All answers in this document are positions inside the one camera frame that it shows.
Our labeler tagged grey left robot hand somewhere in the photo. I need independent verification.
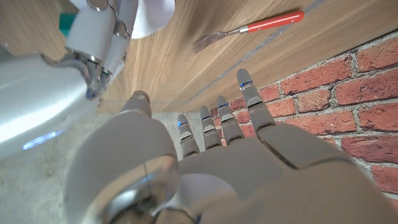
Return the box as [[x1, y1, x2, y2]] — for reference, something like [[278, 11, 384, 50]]
[[64, 68, 398, 224]]

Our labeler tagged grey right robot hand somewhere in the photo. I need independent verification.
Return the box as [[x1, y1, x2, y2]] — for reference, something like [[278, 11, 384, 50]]
[[0, 0, 139, 159]]

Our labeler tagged red brick print backdrop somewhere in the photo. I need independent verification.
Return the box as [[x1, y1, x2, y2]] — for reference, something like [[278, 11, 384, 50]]
[[210, 32, 398, 209]]

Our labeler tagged small green cube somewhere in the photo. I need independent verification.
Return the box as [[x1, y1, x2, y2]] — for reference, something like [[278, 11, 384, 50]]
[[58, 12, 77, 38]]

